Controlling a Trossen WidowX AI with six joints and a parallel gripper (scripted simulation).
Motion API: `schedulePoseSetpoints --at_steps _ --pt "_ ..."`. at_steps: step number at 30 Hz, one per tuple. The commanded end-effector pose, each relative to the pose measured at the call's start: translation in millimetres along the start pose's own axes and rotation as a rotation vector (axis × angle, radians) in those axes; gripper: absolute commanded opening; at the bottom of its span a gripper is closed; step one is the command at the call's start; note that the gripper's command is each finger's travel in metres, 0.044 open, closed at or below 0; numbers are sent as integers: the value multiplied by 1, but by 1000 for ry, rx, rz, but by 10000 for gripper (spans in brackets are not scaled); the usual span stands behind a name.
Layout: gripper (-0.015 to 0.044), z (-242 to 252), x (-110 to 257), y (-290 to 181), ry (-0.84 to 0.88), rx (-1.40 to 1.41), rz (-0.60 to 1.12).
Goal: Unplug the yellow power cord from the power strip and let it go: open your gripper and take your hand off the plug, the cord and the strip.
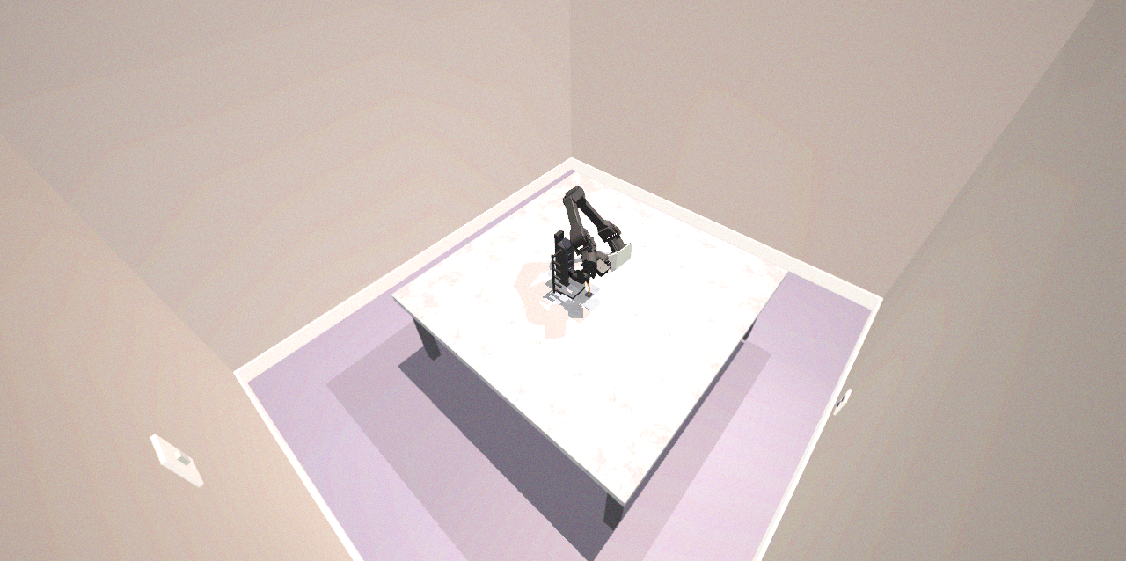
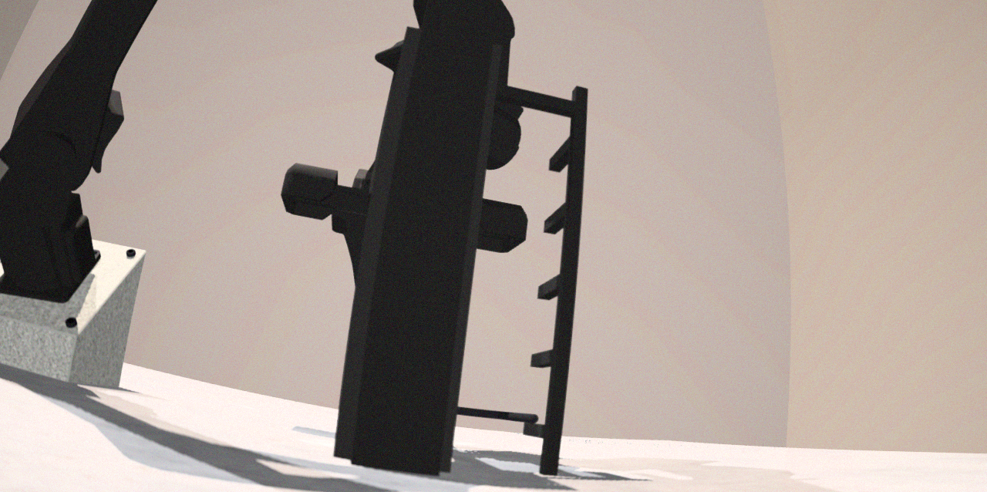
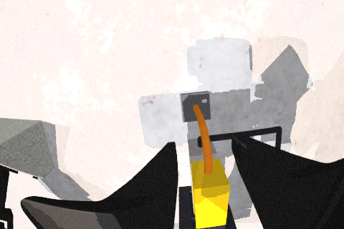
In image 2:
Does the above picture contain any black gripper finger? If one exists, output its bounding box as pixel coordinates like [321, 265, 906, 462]
[332, 210, 368, 284]

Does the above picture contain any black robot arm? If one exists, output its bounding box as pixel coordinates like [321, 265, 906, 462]
[0, 0, 523, 304]

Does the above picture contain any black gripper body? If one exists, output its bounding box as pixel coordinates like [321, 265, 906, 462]
[281, 118, 528, 253]

